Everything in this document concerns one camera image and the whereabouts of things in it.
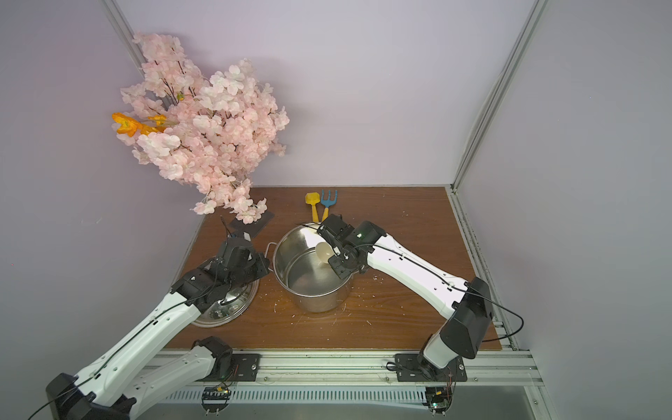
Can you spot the right circuit board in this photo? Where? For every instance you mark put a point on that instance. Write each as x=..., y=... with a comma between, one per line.
x=438, y=400

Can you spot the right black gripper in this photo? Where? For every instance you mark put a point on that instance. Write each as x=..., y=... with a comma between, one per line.
x=332, y=244

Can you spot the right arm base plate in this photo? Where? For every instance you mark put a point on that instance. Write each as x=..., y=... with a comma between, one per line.
x=410, y=368

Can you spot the stainless steel pot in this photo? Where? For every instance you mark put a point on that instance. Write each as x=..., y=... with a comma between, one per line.
x=312, y=284

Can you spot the pink cherry blossom tree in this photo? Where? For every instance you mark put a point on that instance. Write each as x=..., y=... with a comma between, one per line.
x=218, y=128

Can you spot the circuit board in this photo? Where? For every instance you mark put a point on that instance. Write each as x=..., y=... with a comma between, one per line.
x=438, y=400
x=215, y=399

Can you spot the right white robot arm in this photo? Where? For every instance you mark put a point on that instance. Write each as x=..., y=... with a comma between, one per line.
x=466, y=306

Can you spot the yellow toy spatula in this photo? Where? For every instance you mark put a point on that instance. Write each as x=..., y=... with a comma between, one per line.
x=313, y=199

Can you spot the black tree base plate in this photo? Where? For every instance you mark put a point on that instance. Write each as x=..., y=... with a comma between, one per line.
x=240, y=229

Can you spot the blue toy fork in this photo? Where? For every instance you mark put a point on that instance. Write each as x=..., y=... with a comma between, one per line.
x=328, y=199

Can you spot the steel pot lid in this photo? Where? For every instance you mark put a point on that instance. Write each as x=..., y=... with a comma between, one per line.
x=234, y=304

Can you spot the orange artificial flower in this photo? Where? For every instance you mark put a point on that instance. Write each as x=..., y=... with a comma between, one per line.
x=129, y=126

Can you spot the aluminium frame rail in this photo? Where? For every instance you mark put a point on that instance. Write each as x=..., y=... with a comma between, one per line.
x=372, y=368

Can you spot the left circuit board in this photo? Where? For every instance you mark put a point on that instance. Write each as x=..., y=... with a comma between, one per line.
x=215, y=399

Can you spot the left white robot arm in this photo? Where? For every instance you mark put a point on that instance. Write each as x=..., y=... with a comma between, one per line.
x=114, y=386

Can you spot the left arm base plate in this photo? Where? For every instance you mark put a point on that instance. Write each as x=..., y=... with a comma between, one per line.
x=236, y=368

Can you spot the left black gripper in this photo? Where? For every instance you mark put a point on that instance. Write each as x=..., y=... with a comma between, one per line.
x=244, y=244

